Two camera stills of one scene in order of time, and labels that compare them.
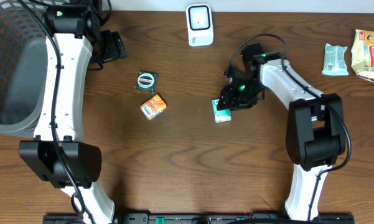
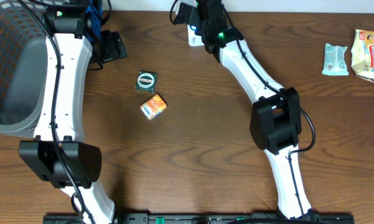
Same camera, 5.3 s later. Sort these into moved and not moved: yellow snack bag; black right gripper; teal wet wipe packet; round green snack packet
Moved: black right gripper
Not moved: round green snack packet; yellow snack bag; teal wet wipe packet
